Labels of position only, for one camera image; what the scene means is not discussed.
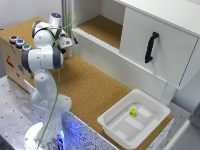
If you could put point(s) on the blue button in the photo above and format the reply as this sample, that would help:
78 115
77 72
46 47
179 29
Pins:
20 42

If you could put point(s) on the green button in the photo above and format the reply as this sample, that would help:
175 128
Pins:
26 47

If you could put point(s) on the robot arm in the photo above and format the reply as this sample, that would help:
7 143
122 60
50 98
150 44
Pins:
43 58

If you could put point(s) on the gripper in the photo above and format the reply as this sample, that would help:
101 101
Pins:
64 41

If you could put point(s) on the white cabinet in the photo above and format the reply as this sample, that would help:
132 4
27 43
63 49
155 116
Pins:
110 63

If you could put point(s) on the red button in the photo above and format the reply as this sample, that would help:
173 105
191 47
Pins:
13 38

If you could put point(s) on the white plastic box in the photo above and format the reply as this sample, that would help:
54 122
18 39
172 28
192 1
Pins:
133 126

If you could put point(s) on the white sliding door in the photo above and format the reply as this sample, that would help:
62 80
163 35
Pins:
173 50

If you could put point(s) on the yellow block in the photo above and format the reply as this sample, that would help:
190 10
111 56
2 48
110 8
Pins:
133 111

